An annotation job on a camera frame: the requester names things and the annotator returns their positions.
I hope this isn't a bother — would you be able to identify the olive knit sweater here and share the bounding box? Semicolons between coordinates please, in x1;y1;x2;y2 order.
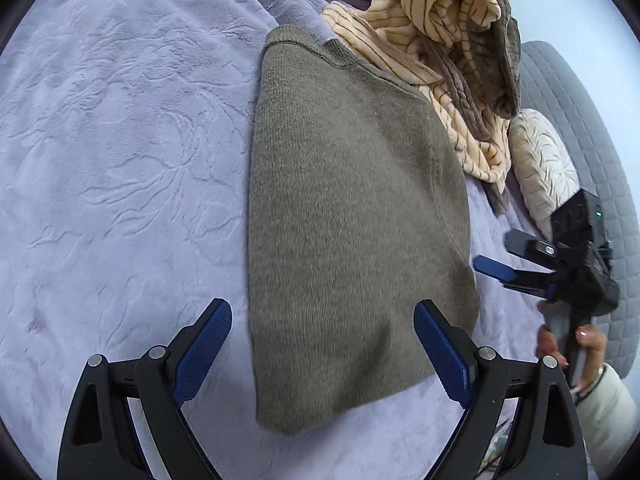
247;24;482;435

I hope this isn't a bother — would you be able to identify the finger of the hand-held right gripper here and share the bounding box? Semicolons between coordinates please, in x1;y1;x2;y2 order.
472;254;557;302
504;229;559;267

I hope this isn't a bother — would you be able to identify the person's right hand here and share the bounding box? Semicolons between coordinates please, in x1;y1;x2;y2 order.
536;324;609;395

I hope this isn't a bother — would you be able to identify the lavender plush blanket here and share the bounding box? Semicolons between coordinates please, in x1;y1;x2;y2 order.
0;0;566;480

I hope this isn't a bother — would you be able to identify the cream striped fleece garment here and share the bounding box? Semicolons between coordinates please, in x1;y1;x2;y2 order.
320;0;522;217

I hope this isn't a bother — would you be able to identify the grey quilted headboard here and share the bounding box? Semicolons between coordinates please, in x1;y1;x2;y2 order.
520;40;640;381

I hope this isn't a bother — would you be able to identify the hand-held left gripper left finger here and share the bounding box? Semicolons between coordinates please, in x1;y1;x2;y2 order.
56;298;233;480

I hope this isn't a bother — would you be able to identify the cream pillow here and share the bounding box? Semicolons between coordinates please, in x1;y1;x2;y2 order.
507;108;581;241

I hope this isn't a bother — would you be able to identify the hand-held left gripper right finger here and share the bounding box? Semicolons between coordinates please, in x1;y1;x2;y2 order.
413;299;590;480

